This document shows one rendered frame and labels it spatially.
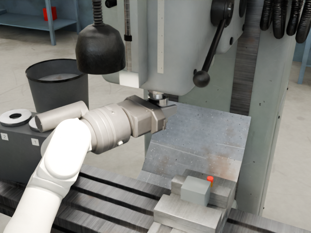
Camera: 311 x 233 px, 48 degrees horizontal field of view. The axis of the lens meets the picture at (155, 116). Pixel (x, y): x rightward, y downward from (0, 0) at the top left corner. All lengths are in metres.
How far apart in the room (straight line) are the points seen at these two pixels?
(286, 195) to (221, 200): 1.69
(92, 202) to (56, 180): 0.44
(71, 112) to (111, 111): 0.08
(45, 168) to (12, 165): 0.53
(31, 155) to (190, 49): 0.61
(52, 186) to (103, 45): 0.26
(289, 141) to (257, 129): 2.00
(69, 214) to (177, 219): 0.33
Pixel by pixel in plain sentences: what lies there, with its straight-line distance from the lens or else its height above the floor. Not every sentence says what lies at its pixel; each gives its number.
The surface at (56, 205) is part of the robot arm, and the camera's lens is 0.63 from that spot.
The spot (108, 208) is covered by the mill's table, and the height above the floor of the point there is 0.91.
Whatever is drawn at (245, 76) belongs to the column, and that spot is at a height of 1.20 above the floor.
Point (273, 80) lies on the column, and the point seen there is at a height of 1.20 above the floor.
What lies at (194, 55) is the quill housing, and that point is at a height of 1.39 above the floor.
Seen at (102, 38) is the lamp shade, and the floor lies 1.46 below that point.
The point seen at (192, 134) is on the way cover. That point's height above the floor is 0.98.
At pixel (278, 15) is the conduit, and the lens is 0.85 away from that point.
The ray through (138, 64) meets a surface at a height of 1.39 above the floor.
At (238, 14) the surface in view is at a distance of 0.86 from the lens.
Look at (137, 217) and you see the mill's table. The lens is 0.98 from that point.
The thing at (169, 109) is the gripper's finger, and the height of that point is 1.24.
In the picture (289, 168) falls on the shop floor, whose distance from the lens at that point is 2.83.
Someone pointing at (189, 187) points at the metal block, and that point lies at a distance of 0.85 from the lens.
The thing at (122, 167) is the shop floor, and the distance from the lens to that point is 2.67.
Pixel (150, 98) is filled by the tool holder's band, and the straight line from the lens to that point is 0.76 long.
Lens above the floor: 1.60
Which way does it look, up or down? 29 degrees down
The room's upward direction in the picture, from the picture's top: straight up
